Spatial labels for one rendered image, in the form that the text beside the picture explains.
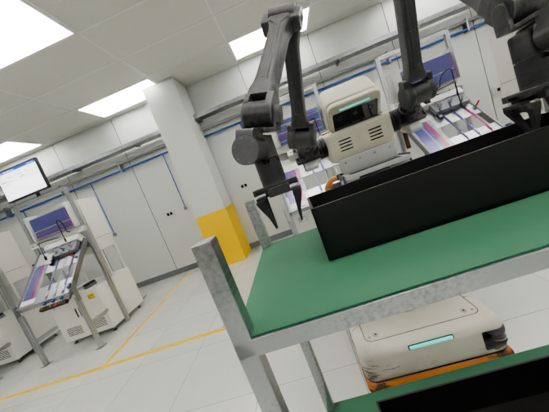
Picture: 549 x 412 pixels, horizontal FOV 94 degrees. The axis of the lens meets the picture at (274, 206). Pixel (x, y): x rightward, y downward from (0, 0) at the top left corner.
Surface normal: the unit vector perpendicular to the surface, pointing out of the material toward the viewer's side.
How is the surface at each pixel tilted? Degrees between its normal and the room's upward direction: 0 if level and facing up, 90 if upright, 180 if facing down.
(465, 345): 90
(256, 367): 90
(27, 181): 90
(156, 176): 90
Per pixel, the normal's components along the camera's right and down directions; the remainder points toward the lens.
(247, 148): -0.30, 0.22
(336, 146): -0.03, 0.29
